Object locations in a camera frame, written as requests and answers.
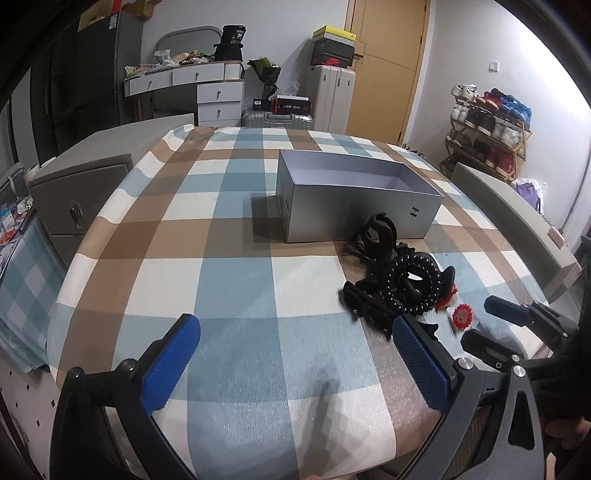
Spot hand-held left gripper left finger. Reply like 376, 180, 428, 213
50, 314, 201, 480

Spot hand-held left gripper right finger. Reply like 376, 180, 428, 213
383, 316, 549, 480

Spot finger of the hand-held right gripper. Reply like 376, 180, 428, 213
484, 295, 580, 344
461, 329, 526, 371

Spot round red rimmed pin badge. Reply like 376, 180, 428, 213
450, 303, 475, 334

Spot small red hair ornament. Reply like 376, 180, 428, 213
436, 283, 459, 311

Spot black long hair clip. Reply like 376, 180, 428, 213
339, 273, 439, 343

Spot black spiral hair tie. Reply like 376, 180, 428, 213
379, 253, 443, 317

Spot black claw hair clip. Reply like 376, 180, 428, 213
355, 212, 400, 258

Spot grey cardboard box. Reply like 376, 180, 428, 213
276, 148, 445, 243

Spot checked tablecloth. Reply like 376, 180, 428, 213
48, 124, 578, 480

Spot purple bag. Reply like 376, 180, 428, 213
510, 177, 549, 216

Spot checked cloth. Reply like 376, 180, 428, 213
0, 222, 68, 372

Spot wooden shoe rack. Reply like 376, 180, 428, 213
438, 83, 533, 184

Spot grey padded cabinet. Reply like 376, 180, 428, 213
25, 152, 135, 269

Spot rows of shoes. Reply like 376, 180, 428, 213
450, 83, 533, 174

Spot side table clutter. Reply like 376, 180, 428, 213
0, 164, 38, 260

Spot silver suitcase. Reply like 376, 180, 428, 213
242, 110, 315, 130

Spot wooden door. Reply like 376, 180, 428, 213
344, 0, 431, 147

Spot beige large suitcase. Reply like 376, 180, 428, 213
307, 65, 358, 136

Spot white vanity desk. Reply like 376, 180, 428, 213
123, 60, 245, 128

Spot red and black shoe box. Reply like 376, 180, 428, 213
310, 52, 366, 68

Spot dark grey refrigerator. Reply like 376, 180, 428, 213
74, 9, 145, 136

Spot black wrapped bouquet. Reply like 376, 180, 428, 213
246, 56, 283, 100

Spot desk clutter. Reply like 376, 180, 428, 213
124, 48, 216, 77

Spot yellow shoe box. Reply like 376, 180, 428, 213
312, 25, 358, 44

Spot oval vanity mirror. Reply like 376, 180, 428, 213
154, 26, 223, 64

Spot black bag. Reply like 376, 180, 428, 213
213, 25, 245, 64

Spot cardboard boxes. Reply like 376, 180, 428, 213
78, 0, 163, 32

